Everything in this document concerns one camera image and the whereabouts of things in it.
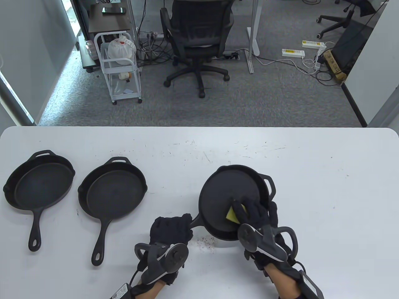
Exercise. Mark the black power strip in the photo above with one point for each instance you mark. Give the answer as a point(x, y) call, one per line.
point(231, 56)

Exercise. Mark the black mesh office chair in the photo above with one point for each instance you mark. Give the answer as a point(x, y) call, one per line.
point(199, 28)

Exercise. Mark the white plastic bag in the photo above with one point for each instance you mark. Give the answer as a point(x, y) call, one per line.
point(120, 49)

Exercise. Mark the white rolling cart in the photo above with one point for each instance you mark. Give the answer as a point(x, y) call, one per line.
point(124, 87)

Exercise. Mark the grey metal desk leg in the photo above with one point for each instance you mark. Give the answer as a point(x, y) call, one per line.
point(132, 25)

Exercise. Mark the person's left hand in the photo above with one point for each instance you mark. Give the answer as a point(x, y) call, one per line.
point(170, 229)

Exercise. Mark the person's right hand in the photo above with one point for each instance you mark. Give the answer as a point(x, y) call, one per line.
point(257, 215)

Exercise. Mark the white desk leg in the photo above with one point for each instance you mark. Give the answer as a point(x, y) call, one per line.
point(254, 31)

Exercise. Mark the small white box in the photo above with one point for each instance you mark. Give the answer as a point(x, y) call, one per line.
point(89, 49)

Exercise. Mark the person's left forearm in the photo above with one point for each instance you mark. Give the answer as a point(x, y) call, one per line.
point(151, 291)

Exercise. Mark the black white tracking controller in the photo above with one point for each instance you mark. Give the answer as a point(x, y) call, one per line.
point(176, 257)
point(271, 246)

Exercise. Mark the yellow green sponge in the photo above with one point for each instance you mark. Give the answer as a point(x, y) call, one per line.
point(232, 215)

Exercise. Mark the small white orange bottle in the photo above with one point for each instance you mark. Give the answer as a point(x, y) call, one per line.
point(124, 75)

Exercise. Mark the scattered dark crumbs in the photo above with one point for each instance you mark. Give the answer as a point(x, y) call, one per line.
point(206, 243)

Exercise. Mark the brown cardboard box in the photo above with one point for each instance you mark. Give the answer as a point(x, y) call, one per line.
point(335, 65)

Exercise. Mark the black flat monitor panel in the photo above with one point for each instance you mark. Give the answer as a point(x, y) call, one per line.
point(352, 46)

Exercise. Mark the black swivel office chair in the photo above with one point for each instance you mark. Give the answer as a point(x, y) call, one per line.
point(335, 20)

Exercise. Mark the black phone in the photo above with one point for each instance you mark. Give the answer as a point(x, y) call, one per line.
point(113, 10)

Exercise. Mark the black cast iron frying pan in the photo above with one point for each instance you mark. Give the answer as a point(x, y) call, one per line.
point(112, 196)
point(227, 190)
point(40, 187)

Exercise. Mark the person's right forearm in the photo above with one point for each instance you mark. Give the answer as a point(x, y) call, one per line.
point(283, 283)

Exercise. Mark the white power strip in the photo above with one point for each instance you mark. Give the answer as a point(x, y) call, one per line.
point(313, 44)
point(156, 35)
point(293, 52)

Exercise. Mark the dark brown cabinet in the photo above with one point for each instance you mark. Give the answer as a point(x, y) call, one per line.
point(106, 21)

